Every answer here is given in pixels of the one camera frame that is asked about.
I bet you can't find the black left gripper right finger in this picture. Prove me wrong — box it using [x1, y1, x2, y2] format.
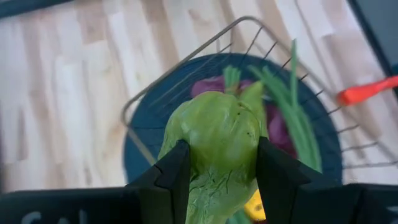
[256, 136, 343, 224]

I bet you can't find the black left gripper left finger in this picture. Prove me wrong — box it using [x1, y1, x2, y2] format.
[126, 139, 192, 224]

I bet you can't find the yellow lemon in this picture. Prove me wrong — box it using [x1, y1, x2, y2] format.
[243, 189, 267, 222]

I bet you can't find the purple red onion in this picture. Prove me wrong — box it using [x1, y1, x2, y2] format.
[266, 104, 298, 158]
[190, 76, 254, 99]

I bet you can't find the long green beans bundle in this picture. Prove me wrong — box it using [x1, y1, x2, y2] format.
[222, 39, 323, 174]

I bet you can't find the gold wire basket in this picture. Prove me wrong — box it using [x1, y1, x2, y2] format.
[121, 15, 398, 170]

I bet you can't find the round blue woven placemat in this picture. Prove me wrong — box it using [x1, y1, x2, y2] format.
[123, 52, 343, 184]

